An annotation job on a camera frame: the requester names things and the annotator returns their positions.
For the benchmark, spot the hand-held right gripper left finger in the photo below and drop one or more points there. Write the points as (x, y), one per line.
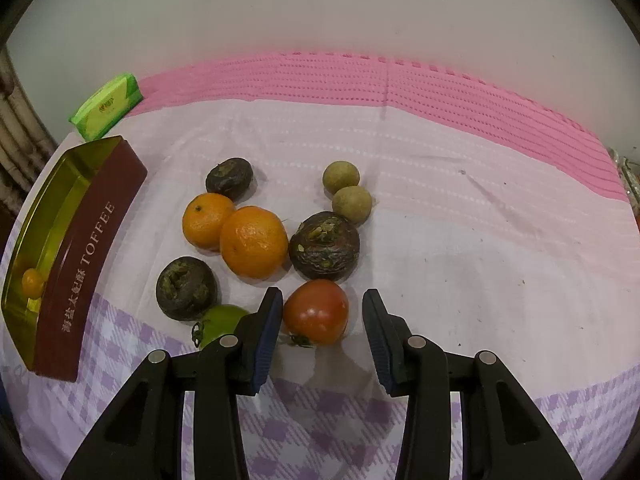
(270, 332)

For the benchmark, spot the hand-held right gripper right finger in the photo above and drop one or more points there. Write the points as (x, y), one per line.
(377, 332)

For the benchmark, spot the red tomato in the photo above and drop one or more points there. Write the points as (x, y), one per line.
(316, 312)

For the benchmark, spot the green lime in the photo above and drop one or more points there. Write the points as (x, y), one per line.
(220, 322)

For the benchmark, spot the large orange mandarin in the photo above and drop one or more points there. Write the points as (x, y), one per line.
(254, 242)

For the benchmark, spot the medium dark water chestnut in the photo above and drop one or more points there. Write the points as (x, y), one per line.
(186, 287)

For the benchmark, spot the large dark water chestnut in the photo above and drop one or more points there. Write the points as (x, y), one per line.
(324, 247)

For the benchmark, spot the small orange mandarin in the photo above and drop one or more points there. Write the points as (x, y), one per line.
(205, 220)

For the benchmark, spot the maroon and gold tin box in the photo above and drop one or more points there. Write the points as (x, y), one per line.
(80, 260)

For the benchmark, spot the tan longan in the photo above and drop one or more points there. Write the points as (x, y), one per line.
(341, 176)
(353, 206)

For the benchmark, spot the pink white checked blanket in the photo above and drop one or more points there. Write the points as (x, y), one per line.
(475, 240)

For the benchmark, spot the small dark water chestnut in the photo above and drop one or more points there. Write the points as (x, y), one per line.
(230, 177)

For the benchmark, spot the green tissue packet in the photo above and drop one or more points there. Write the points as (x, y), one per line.
(106, 107)

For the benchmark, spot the shiny plastic packet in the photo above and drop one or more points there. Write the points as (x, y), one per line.
(629, 180)

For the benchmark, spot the brown wooden furniture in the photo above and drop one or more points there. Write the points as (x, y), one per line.
(17, 125)

